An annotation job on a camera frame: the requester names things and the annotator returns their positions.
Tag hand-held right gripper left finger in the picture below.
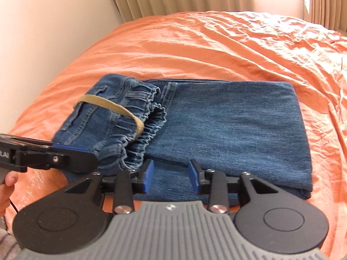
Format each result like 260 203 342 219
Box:
64 159 155 215

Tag person's left hand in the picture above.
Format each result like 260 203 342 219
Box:
0 172 19 218

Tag blue denim pants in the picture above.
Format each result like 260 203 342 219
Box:
51 74 314 200

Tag striped cloth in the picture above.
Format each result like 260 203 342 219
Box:
0 227 23 260

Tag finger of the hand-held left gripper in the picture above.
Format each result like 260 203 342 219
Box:
26 143 99 174

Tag narrow beige curtain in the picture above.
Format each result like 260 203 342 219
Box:
304 0 347 32

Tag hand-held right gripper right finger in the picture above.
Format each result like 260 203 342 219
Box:
189 159 269 215

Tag tan fabric belt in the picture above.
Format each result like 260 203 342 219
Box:
74 94 146 143

